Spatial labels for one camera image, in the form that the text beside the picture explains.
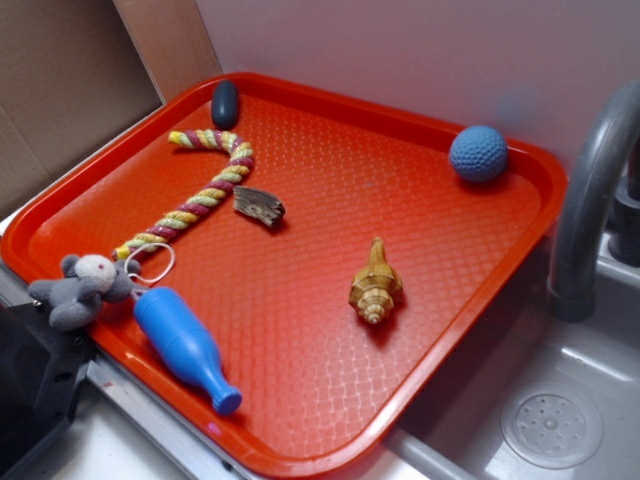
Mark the brown wood chip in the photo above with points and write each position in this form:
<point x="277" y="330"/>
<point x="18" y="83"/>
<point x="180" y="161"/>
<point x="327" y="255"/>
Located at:
<point x="259" y="205"/>

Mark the red plastic tray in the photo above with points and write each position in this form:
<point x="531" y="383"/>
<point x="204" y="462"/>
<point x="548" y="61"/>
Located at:
<point x="320" y="385"/>

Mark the tan spiral seashell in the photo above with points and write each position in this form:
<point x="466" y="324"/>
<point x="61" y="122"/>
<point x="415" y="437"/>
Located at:
<point x="377" y="287"/>

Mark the dark grey oval stone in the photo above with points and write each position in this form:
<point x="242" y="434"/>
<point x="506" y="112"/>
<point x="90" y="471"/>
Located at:
<point x="224" y="109"/>

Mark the blue plastic toy bottle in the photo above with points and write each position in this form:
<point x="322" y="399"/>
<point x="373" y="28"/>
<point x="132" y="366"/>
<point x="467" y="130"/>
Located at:
<point x="186" y="347"/>

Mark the blue dimpled ball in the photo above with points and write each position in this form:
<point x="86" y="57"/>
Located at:
<point x="478" y="154"/>

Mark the grey plush mouse toy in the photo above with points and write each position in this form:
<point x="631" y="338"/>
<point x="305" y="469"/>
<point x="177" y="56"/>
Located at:
<point x="89" y="281"/>

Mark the grey toy faucet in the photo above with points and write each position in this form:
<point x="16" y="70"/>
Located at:
<point x="585" y="213"/>

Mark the grey toy sink basin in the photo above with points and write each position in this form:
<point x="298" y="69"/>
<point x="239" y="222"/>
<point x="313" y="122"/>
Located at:
<point x="526" y="396"/>

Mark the brown cardboard panel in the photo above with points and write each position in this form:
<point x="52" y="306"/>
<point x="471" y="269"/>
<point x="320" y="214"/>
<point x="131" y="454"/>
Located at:
<point x="75" y="74"/>

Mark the black faucet knob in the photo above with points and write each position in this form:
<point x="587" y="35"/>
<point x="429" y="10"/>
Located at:
<point x="624" y="214"/>

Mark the multicolour rope candy cane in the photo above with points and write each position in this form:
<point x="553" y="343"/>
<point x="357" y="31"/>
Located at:
<point x="221" y="186"/>

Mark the black metal bracket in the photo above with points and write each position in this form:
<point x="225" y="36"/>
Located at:
<point x="41" y="373"/>

